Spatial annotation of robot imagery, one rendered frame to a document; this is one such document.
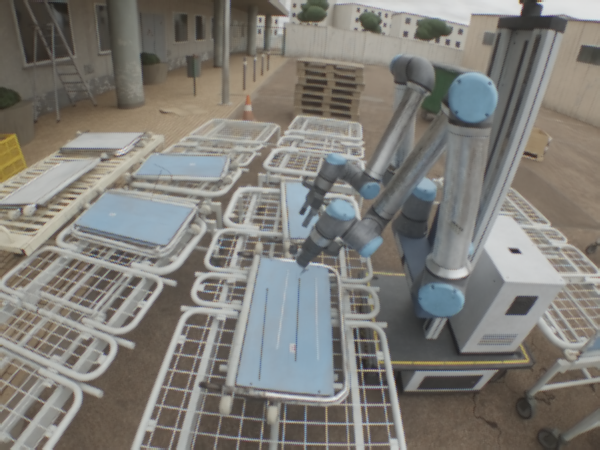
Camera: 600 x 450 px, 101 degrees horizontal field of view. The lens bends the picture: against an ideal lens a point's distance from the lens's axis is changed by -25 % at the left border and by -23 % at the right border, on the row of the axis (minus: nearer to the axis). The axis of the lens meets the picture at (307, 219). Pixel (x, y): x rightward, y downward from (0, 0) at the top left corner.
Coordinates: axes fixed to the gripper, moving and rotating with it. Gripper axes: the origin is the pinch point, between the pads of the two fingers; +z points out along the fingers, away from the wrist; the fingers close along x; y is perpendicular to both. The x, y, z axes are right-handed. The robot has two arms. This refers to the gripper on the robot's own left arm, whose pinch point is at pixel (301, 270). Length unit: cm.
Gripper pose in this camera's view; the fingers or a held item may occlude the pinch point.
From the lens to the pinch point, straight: 129.5
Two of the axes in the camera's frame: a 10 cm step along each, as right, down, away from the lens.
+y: -8.7, -4.8, -1.3
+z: -4.5, 6.3, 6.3
